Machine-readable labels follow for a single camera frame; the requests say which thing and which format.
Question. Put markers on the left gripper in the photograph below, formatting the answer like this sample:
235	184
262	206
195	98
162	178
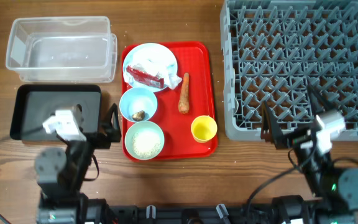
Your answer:
114	134

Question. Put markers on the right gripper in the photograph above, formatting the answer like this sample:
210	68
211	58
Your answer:
269	132

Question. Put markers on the brown food scrap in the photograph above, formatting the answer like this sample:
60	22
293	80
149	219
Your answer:
139	116

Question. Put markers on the light blue bowl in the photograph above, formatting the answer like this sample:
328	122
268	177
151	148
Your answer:
135	100

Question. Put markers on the light green bowl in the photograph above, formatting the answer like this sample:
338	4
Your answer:
142	126

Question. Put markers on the white rice pile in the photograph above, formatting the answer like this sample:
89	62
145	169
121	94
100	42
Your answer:
146	144

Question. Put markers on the red snack wrapper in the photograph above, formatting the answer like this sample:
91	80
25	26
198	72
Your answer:
145	78

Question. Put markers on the white napkin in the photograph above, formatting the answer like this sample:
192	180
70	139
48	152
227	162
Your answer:
162	65

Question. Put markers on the orange carrot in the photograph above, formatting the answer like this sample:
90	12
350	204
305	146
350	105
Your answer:
183	104

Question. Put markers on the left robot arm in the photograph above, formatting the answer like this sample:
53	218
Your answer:
61	172

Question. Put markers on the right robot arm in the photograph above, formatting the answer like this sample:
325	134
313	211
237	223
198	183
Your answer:
335	188

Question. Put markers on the black waste tray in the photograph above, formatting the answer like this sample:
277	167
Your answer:
36	103

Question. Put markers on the grey dishwasher rack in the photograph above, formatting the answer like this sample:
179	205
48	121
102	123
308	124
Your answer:
274	50

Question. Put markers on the red serving tray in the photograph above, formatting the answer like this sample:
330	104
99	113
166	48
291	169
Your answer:
192	58

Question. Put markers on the light blue plate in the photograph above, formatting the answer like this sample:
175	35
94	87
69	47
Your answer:
152	48

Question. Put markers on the clear plastic bin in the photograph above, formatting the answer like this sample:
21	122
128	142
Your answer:
78	49

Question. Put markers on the yellow plastic cup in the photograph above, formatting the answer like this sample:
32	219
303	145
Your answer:
203	128

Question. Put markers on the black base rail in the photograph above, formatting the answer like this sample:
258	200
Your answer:
185	214

